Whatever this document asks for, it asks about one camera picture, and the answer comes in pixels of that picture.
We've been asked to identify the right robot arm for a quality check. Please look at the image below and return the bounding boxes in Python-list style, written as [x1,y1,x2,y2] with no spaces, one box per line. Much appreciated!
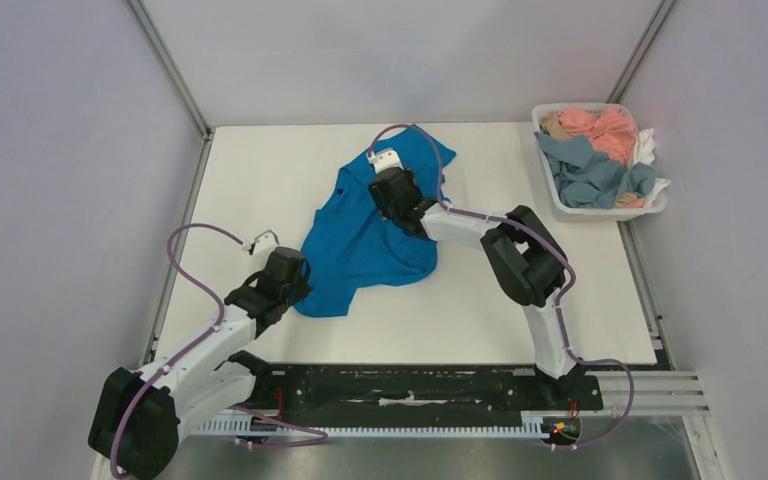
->
[368,166,586,408]

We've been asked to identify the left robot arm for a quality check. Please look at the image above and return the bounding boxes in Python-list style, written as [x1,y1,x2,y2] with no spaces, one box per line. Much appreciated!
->
[87,246,312,479]

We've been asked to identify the beige t shirt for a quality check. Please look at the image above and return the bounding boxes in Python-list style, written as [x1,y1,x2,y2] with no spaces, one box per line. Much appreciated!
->
[539,112,572,142]

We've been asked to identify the grey blue t shirt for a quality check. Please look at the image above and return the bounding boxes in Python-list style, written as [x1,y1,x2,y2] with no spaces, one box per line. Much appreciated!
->
[534,132,644,210]

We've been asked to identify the white laundry basket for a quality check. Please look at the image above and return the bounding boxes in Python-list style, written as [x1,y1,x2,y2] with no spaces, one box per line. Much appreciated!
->
[532,103,670,222]

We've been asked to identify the pink t shirt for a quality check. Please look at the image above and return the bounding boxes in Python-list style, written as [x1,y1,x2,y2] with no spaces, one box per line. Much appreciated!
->
[558,105,637,166]

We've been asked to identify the white t shirt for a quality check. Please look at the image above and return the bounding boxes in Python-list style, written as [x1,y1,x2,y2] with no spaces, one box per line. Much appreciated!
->
[631,128,671,208]

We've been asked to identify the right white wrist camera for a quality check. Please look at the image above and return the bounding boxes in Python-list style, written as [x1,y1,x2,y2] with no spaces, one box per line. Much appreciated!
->
[366,148,403,174]

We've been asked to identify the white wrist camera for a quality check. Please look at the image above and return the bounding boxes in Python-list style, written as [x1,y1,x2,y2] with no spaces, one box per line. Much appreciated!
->
[243,229,280,256]
[366,148,403,174]

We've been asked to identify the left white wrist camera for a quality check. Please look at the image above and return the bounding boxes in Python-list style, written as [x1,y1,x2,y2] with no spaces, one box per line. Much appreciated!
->
[243,229,280,256]

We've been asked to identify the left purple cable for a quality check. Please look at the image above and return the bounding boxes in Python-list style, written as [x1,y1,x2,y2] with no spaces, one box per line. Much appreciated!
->
[108,223,329,480]

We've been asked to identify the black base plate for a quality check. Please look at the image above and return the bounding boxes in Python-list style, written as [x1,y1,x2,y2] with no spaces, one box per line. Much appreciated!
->
[242,363,604,428]

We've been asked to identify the white cable duct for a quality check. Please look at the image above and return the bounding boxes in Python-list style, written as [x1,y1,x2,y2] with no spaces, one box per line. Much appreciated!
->
[193,411,580,440]

